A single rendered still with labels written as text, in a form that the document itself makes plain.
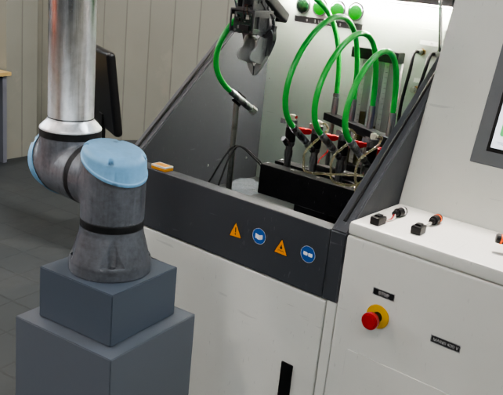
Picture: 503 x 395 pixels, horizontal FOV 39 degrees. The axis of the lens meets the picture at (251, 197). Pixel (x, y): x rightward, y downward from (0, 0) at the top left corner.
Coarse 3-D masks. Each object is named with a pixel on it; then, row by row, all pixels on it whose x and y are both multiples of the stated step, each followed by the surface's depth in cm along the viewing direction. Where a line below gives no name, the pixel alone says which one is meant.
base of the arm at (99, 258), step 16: (80, 224) 129; (80, 240) 128; (96, 240) 126; (112, 240) 126; (128, 240) 127; (144, 240) 131; (80, 256) 127; (96, 256) 126; (112, 256) 127; (128, 256) 127; (144, 256) 130; (80, 272) 127; (96, 272) 126; (112, 272) 126; (128, 272) 127; (144, 272) 130
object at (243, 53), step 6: (246, 36) 166; (252, 36) 167; (246, 42) 166; (252, 42) 167; (240, 48) 165; (246, 48) 166; (252, 48) 167; (240, 54) 165; (246, 54) 167; (246, 60) 167; (252, 66) 168; (252, 72) 168
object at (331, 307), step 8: (328, 304) 155; (336, 304) 154; (328, 312) 155; (328, 320) 156; (328, 328) 156; (328, 336) 156; (328, 344) 157; (320, 352) 158; (328, 352) 157; (320, 360) 159; (328, 360) 158; (320, 368) 159; (320, 376) 160; (320, 384) 160; (320, 392) 160
